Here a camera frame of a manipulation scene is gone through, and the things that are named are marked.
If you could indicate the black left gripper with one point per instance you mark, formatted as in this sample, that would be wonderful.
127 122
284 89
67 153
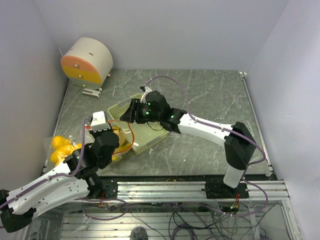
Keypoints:
95 133

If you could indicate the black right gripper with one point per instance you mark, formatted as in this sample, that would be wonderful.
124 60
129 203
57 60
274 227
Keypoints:
131 114

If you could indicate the yellow banana bunch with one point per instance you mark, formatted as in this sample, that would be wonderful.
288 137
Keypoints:
121 149

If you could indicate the clear zip bag red zipper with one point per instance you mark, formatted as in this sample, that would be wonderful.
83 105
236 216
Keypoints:
48 165

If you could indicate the yellow bell pepper toy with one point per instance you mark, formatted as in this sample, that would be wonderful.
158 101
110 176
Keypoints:
59 155

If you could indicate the yellow lemon toy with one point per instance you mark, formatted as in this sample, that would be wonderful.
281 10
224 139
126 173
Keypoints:
59 141

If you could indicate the tan potato toy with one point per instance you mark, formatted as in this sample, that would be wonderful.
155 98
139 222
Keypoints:
121 137

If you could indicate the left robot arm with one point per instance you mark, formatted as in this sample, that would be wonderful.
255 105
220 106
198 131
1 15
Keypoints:
74 178

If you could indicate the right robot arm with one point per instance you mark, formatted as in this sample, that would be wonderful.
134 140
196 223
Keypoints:
237 141

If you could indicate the pale green plastic basket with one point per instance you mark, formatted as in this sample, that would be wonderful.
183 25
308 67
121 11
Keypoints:
145 135

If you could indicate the small white clip block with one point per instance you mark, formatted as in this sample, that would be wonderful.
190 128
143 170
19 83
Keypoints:
91 93

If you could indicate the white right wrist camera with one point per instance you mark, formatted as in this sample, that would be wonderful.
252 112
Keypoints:
145 90

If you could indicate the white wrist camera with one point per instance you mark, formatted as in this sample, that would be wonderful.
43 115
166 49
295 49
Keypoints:
145 90
99 122

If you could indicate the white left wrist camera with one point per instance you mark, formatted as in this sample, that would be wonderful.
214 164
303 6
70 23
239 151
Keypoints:
99 122

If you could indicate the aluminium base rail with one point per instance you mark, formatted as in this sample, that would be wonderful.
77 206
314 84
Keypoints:
198 188

